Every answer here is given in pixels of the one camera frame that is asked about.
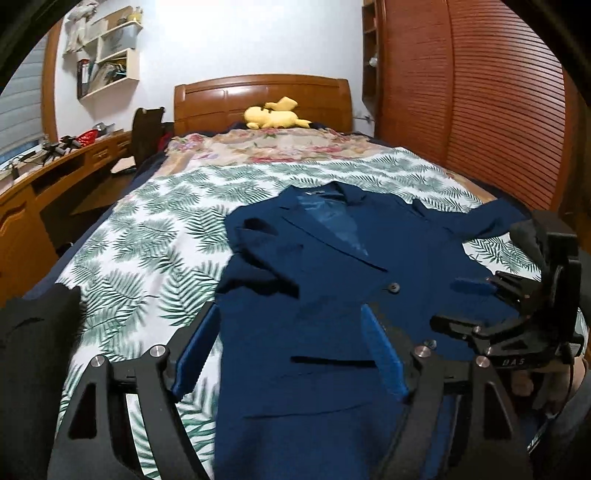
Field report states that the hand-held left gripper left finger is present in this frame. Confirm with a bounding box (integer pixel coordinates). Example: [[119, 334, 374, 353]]
[[46, 302, 221, 480]]

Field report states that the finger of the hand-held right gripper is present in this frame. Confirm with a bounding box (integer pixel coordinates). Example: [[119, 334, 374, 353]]
[[431, 315, 521, 357], [453, 271, 546, 315]]

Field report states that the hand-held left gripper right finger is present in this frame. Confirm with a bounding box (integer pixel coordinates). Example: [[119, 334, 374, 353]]
[[360, 302, 533, 480]]

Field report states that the navy blue blazer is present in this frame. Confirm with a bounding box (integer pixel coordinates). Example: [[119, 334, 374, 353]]
[[215, 181, 546, 480]]

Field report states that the person's right forearm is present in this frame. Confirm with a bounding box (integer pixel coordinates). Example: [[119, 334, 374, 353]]
[[522, 357, 591, 480]]

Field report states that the person's right hand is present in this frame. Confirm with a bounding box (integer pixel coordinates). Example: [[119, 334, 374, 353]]
[[510, 368, 537, 398]]

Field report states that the leaf print bedsheet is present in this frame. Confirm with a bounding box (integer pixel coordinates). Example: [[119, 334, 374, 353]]
[[55, 147, 546, 480]]

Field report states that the black cloth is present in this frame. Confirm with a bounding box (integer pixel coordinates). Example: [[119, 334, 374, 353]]
[[0, 284, 86, 480]]

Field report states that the wooden slatted wardrobe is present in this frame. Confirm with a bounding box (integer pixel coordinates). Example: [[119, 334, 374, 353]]
[[362, 0, 579, 214]]

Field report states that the wooden desk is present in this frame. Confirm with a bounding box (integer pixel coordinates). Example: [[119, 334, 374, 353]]
[[0, 129, 139, 296]]

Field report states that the floral blanket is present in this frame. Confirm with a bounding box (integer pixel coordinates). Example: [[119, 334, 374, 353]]
[[164, 127, 402, 168]]

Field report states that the dark chair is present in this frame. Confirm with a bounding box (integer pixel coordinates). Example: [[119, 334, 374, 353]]
[[131, 107, 166, 169]]

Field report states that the black gadget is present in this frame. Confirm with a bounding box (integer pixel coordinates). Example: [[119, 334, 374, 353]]
[[41, 136, 77, 163]]

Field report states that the yellow plush toy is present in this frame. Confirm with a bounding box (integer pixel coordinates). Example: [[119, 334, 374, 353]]
[[243, 95, 313, 131]]

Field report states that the wooden headboard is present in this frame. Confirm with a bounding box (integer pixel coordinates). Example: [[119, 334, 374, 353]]
[[173, 75, 354, 137]]

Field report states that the window blind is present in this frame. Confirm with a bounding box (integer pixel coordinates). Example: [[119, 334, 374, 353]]
[[0, 41, 49, 158]]

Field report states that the white plush toy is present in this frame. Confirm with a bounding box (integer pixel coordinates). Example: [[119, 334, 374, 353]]
[[65, 1, 100, 52]]

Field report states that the white wall shelf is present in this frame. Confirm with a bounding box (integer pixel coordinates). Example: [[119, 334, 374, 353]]
[[62, 4, 141, 100]]

